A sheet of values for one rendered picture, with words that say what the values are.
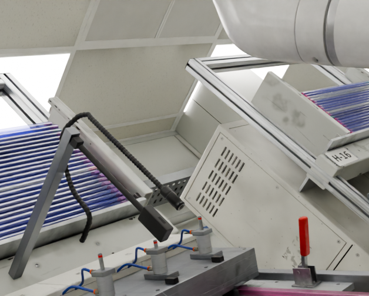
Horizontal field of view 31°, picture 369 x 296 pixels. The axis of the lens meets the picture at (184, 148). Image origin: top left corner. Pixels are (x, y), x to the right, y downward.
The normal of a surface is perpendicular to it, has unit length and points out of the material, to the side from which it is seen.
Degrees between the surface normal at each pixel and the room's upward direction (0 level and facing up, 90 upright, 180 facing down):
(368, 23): 89
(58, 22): 180
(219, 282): 136
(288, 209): 90
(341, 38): 101
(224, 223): 90
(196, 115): 90
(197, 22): 180
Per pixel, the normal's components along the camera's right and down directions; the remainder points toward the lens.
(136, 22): 0.66, 0.62
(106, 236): 0.40, -0.77
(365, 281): -0.63, 0.15
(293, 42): -0.55, 0.54
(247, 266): 0.76, -0.10
